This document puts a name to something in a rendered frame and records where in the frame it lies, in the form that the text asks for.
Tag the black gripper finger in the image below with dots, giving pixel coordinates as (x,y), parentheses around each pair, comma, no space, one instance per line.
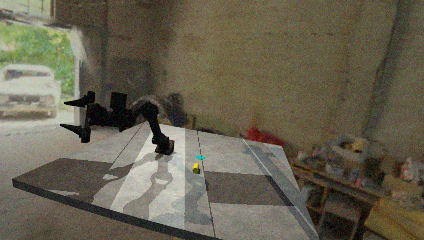
(75,129)
(78,103)

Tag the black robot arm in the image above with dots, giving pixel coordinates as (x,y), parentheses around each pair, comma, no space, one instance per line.
(123,118)

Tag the yellow cylinder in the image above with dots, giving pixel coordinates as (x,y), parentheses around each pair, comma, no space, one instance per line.
(196,168)

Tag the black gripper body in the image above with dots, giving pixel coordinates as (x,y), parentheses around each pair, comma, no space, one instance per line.
(86,131)

